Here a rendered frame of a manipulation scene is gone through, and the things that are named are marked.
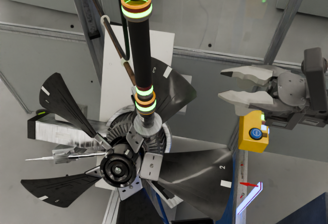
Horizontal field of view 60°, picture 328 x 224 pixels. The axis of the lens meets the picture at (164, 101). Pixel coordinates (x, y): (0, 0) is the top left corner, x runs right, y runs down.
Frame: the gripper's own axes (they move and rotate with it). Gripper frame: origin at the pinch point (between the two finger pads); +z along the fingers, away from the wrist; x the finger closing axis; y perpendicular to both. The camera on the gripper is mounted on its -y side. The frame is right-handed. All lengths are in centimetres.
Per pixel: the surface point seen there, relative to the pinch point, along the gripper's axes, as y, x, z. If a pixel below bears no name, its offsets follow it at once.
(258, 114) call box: 59, 34, -21
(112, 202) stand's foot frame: 159, 9, 49
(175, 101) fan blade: 26.2, 11.5, 10.4
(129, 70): 11.4, 8.3, 21.8
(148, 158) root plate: 48, 2, 17
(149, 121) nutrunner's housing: 16.6, -1.7, 14.8
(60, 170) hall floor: 167, 26, 96
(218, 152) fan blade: 45.7, 7.1, -5.1
